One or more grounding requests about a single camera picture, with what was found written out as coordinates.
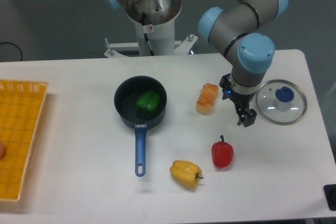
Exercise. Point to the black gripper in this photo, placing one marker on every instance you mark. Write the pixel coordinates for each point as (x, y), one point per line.
(246, 115)

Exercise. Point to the dark saucepan blue handle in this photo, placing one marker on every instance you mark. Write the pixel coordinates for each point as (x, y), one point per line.
(125, 99)

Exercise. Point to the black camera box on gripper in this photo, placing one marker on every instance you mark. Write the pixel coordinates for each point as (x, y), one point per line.
(225, 85)

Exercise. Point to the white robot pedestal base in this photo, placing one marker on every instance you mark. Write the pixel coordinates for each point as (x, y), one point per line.
(154, 24)

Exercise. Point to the yellow woven basket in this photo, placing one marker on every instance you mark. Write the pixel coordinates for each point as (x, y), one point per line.
(22, 103)

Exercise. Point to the glass pot lid blue knob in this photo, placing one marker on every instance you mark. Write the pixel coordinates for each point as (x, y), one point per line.
(281, 102)

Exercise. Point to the yellow bell pepper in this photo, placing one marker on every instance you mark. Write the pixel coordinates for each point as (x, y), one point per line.
(186, 173)

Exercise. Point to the orange toy bread loaf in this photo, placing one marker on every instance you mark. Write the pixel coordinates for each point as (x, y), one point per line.
(206, 98)

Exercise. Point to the black device at table edge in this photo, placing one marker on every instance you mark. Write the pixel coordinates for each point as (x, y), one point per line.
(330, 195)

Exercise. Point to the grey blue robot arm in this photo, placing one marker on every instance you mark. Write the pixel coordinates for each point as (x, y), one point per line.
(233, 34)

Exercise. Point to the green bell pepper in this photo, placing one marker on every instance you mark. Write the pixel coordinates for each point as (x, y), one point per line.
(147, 104)

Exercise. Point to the red bell pepper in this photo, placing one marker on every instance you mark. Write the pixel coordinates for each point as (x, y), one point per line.
(222, 153)

